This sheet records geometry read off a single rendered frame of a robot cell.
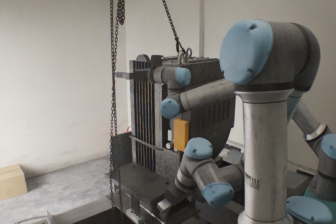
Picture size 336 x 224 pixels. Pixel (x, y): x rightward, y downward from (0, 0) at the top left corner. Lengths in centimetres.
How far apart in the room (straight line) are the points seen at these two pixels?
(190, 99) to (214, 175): 37
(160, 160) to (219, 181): 103
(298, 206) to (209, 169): 24
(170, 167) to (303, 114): 87
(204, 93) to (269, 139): 52
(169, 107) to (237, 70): 55
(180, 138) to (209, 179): 70
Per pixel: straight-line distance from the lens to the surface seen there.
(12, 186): 346
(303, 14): 232
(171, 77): 113
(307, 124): 121
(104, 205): 194
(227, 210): 192
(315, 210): 71
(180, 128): 138
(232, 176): 76
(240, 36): 49
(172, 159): 164
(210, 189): 72
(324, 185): 118
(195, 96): 100
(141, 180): 172
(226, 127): 169
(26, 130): 365
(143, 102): 170
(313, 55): 57
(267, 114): 51
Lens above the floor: 178
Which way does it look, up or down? 14 degrees down
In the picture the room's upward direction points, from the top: straight up
